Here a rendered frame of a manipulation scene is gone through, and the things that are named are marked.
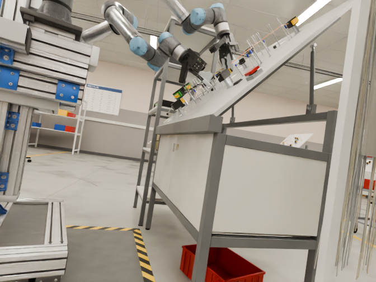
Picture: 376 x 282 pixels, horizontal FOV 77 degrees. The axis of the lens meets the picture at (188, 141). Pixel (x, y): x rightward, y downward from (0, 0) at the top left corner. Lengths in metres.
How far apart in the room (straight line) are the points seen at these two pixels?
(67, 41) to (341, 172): 1.13
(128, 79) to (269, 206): 8.29
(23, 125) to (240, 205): 1.09
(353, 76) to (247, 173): 0.49
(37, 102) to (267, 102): 9.19
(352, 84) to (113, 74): 8.68
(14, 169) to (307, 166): 1.38
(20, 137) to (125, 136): 7.45
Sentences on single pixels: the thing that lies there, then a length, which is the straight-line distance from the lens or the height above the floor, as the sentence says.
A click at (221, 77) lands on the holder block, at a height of 1.11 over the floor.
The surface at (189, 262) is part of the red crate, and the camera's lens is 1.52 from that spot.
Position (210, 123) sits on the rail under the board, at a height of 0.83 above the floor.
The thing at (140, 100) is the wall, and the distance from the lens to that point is 8.87.
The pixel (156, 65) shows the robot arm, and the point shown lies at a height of 1.12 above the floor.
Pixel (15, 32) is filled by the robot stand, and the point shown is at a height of 1.03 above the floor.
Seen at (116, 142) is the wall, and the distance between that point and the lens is 8.80.
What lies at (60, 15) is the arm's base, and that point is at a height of 1.19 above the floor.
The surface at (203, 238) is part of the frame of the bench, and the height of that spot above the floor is 0.39.
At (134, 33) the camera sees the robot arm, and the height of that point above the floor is 1.22.
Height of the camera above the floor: 0.72
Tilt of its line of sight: 2 degrees up
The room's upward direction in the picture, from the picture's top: 9 degrees clockwise
